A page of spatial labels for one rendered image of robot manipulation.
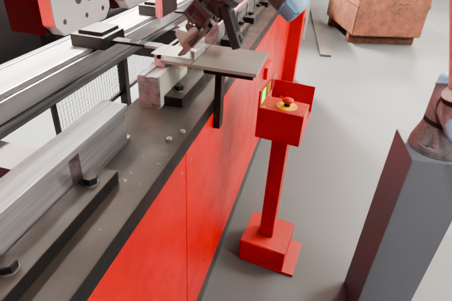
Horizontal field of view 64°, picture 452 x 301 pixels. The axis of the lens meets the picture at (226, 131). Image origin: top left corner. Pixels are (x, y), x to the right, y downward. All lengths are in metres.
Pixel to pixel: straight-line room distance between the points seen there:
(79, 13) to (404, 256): 1.21
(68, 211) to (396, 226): 0.99
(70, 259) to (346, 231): 1.56
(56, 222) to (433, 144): 0.97
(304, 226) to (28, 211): 1.50
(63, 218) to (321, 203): 1.63
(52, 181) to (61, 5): 0.28
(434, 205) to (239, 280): 0.84
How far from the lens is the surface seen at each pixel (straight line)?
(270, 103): 1.29
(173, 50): 1.07
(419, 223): 1.32
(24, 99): 0.99
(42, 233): 0.66
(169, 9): 1.05
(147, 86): 1.00
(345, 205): 2.14
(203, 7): 0.97
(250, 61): 1.02
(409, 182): 1.21
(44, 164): 0.69
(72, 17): 0.64
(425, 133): 1.19
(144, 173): 0.78
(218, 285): 1.66
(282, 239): 1.70
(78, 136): 0.75
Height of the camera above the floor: 1.35
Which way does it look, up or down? 31 degrees down
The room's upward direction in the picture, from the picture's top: 3 degrees clockwise
